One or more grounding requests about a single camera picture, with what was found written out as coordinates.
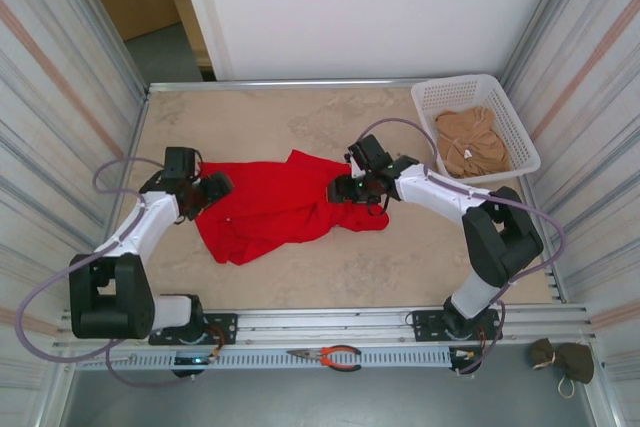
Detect red t-shirt with bear print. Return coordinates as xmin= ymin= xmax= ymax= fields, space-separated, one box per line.
xmin=193 ymin=148 xmax=390 ymax=265

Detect tan crumpled garment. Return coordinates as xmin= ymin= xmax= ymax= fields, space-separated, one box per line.
xmin=433 ymin=105 xmax=512 ymax=181

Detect white perforated plastic basket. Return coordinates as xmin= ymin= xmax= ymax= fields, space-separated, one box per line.
xmin=410 ymin=74 xmax=542 ymax=187

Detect small control circuit board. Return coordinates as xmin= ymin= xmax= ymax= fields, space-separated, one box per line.
xmin=173 ymin=352 xmax=217 ymax=368
xmin=449 ymin=346 xmax=484 ymax=366

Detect dark brown cloth bag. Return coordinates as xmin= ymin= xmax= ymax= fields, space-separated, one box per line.
xmin=529 ymin=338 xmax=596 ymax=401

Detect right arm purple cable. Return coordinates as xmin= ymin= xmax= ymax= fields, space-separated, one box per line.
xmin=357 ymin=118 xmax=566 ymax=376

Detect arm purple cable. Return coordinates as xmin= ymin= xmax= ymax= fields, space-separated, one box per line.
xmin=357 ymin=118 xmax=566 ymax=376
xmin=13 ymin=156 xmax=196 ymax=388

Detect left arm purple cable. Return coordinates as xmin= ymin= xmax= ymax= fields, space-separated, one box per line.
xmin=13 ymin=156 xmax=196 ymax=388

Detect thin aluminium table edge rail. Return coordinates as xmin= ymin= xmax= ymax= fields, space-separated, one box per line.
xmin=147 ymin=78 xmax=504 ymax=94

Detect wide aluminium mounting rail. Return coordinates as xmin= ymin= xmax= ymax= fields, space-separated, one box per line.
xmin=52 ymin=302 xmax=599 ymax=351

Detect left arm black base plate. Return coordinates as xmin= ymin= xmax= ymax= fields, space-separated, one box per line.
xmin=148 ymin=313 xmax=239 ymax=347

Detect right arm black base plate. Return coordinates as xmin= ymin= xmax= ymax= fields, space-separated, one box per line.
xmin=410 ymin=307 xmax=503 ymax=343

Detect orange-handled pliers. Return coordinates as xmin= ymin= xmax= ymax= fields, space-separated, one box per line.
xmin=286 ymin=344 xmax=363 ymax=373

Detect grey slotted cable duct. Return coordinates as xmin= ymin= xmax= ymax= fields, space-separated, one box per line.
xmin=74 ymin=346 xmax=454 ymax=369

